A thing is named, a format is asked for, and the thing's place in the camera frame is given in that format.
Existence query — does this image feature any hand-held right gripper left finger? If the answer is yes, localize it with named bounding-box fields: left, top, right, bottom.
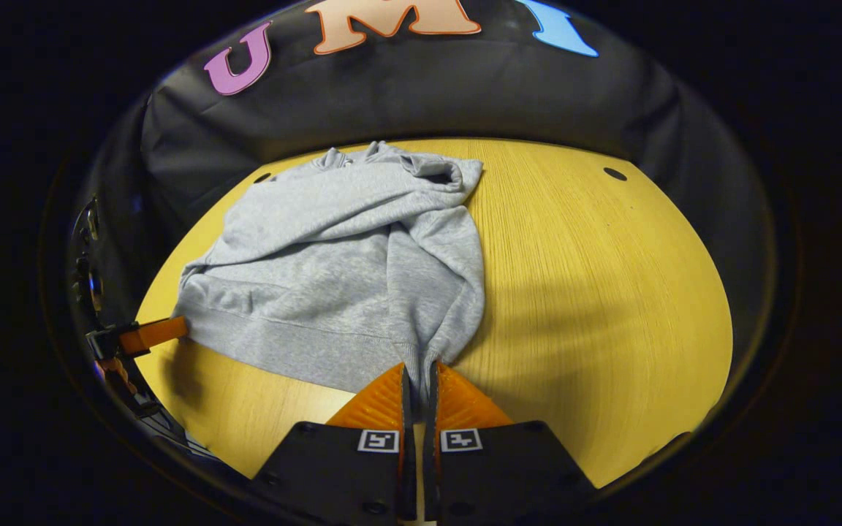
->
left=249, top=363, right=418, bottom=526

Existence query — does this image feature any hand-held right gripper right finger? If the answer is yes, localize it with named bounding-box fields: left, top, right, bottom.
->
left=421, top=360, right=601, bottom=526

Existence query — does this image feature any grey sweatshirt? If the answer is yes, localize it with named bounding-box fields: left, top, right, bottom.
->
left=172, top=140, right=486, bottom=401

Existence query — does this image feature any black backdrop cloth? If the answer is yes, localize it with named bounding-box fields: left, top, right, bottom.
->
left=63, top=0, right=780, bottom=366

